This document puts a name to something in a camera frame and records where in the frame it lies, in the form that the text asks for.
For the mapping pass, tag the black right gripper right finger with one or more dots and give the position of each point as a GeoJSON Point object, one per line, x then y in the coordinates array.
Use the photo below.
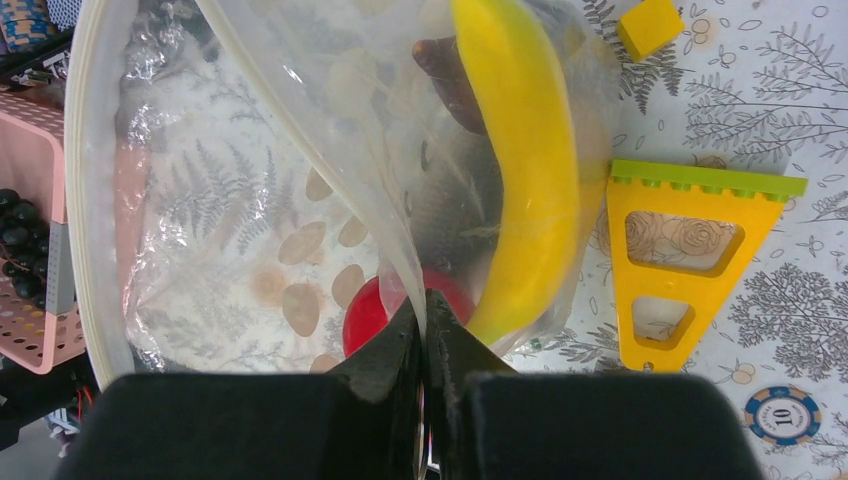
{"type": "Point", "coordinates": [489, 421]}

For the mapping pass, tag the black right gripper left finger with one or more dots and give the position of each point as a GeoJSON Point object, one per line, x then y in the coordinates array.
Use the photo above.
{"type": "Point", "coordinates": [360, 420]}

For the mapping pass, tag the grey toy fish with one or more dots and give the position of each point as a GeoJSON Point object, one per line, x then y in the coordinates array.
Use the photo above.
{"type": "Point", "coordinates": [456, 202]}

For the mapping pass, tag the yellow toy banana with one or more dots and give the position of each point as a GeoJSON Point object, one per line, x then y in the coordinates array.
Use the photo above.
{"type": "Point", "coordinates": [518, 83]}

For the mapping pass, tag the clear zip top bag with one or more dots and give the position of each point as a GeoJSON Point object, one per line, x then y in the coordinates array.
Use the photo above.
{"type": "Point", "coordinates": [226, 207]}

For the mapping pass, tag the dark red toy fig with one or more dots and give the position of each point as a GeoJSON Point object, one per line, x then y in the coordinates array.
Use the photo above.
{"type": "Point", "coordinates": [440, 60]}

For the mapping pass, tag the black toy grapes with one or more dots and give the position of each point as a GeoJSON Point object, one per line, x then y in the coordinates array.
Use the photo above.
{"type": "Point", "coordinates": [24, 247]}

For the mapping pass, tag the pink plastic basket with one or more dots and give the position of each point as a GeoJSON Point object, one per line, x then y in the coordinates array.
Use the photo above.
{"type": "Point", "coordinates": [40, 323]}

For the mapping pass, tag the yellow triangle toy block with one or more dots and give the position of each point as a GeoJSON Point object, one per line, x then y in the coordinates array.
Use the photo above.
{"type": "Point", "coordinates": [681, 237]}

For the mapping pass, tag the yellow toy brick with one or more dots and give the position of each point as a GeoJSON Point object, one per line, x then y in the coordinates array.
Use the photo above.
{"type": "Point", "coordinates": [648, 27]}

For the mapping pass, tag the black poker chip case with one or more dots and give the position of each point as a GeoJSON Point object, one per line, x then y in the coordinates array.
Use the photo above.
{"type": "Point", "coordinates": [36, 37]}

